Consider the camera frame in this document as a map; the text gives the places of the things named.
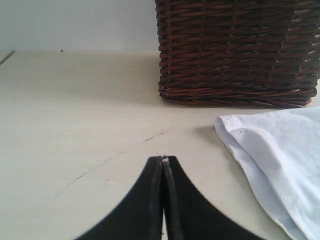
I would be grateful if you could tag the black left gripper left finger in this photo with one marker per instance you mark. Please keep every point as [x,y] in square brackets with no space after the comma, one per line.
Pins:
[139,216]

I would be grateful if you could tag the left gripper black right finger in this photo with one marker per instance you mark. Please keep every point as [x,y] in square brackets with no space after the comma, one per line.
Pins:
[188,214]

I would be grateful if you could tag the white t-shirt red print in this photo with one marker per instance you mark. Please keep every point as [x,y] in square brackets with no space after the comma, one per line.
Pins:
[279,153]

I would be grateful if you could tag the dark brown wicker basket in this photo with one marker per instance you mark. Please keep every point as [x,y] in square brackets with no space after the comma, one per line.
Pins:
[239,52]

